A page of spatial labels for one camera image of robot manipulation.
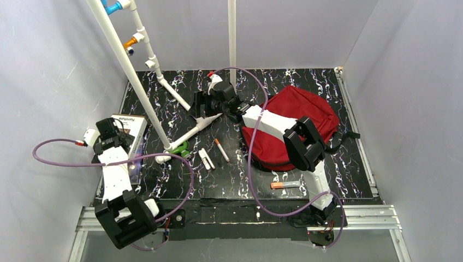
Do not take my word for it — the white Decorate book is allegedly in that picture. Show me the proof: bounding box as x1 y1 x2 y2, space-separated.
111 114 147 159

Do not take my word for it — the red student backpack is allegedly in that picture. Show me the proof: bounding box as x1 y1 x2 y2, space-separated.
241 86 340 171

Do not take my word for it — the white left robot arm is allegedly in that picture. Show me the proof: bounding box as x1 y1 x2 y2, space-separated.
92 115 165 249

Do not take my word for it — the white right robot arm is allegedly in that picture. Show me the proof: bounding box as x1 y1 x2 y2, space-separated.
188 81 340 224

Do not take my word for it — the orange tipped white pen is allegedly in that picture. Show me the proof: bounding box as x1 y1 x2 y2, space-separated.
214 138 230 163

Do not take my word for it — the dark purple book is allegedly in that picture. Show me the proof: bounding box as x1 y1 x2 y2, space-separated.
127 160 143 185

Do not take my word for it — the green pipe clamp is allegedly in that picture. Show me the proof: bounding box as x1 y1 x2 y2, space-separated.
170 141 191 160

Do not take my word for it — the orange pipe fitting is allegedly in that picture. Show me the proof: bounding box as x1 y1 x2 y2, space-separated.
123 37 138 50

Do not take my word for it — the orange capped grey marker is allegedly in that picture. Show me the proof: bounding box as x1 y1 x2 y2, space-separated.
270 181 301 189

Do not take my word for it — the blue pipe fitting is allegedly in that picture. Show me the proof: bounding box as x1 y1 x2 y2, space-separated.
101 0 123 16

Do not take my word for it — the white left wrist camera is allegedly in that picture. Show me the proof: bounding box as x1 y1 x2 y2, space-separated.
83 128 100 147

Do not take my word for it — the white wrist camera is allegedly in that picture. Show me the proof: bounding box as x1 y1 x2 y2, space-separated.
83 128 100 147
207 72 223 95

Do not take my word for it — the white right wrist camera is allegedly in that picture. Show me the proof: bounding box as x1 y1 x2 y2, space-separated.
207 72 223 95

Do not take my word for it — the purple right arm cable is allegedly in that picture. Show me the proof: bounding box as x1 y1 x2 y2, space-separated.
213 67 346 251

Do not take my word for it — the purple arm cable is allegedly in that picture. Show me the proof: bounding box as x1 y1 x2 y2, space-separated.
213 67 346 251
32 138 195 252

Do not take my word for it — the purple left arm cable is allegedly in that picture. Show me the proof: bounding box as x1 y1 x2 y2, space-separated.
32 138 195 252

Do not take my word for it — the white PVC pipe frame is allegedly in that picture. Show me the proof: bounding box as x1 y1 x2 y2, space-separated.
87 0 222 164

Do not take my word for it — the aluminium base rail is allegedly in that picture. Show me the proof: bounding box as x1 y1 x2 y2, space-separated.
78 68 400 243

